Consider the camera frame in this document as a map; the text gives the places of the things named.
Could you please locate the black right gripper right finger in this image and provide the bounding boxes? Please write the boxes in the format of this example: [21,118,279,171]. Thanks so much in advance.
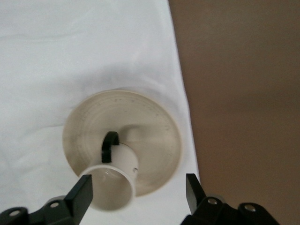
[185,172,283,225]

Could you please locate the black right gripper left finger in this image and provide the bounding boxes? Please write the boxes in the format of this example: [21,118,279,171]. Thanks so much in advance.
[0,174,94,225]

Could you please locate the white mug with black handle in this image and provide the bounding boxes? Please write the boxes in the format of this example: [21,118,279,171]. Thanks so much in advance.
[81,131,140,211]

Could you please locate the beige plate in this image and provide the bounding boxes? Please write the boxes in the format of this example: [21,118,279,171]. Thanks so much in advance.
[62,88,183,197]

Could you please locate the white cloth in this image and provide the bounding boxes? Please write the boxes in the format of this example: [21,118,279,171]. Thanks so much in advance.
[0,0,202,225]

